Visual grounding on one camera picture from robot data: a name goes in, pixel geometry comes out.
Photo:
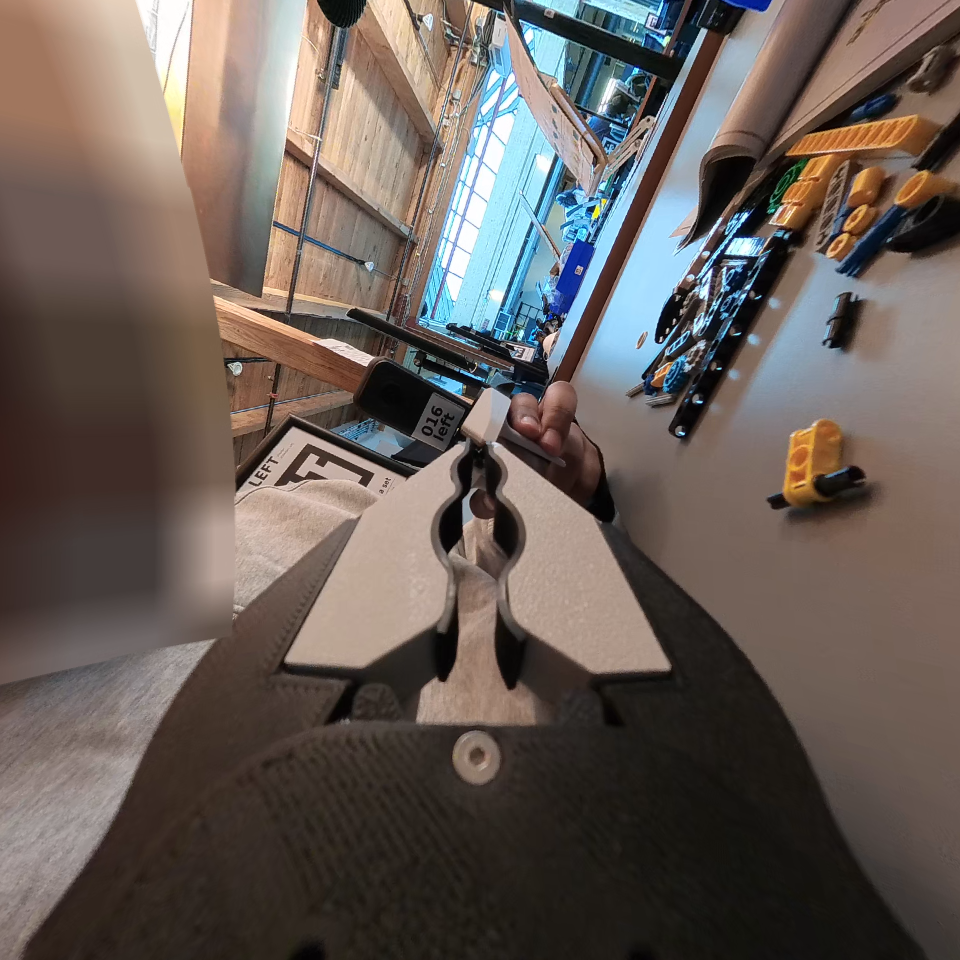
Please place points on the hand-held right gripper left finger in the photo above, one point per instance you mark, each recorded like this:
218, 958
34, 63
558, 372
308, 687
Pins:
360, 600

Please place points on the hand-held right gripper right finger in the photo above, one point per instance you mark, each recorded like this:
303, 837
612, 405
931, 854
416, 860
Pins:
585, 600

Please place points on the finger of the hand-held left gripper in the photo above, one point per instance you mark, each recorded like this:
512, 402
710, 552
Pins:
487, 416

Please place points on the yellow lego connector with pin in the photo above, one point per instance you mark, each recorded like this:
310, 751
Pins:
810, 457

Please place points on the blue lego gear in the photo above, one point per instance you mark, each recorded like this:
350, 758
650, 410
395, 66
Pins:
676, 373

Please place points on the black lego pin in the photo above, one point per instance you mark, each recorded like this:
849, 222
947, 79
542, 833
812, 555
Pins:
841, 321

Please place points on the yellow T-shaped lego beam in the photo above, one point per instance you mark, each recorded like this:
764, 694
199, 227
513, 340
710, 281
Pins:
795, 212

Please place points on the green lego gear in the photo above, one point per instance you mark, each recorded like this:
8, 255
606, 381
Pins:
789, 180

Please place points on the grey five-hole lego beam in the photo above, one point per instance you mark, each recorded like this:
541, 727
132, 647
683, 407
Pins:
834, 210

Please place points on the scatter of small lego pins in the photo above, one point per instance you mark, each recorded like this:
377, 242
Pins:
866, 184

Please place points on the yellow long lego beam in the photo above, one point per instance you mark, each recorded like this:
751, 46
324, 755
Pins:
862, 139

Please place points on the lego instruction booklet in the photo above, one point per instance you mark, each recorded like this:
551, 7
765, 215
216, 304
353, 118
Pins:
810, 67

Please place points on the black lego bush connector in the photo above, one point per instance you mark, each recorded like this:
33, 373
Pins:
926, 225

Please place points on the blue lego axle connector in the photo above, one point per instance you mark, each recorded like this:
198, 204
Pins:
874, 109

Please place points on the grey lego pin connector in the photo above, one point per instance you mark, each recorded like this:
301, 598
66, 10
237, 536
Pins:
934, 71

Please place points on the person's left hand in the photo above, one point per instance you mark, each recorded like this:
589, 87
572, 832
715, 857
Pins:
570, 442

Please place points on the large brown cardboard piece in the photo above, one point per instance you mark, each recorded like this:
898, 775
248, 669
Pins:
570, 127

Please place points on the blue storage bin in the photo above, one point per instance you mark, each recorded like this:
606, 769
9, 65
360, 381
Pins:
746, 4

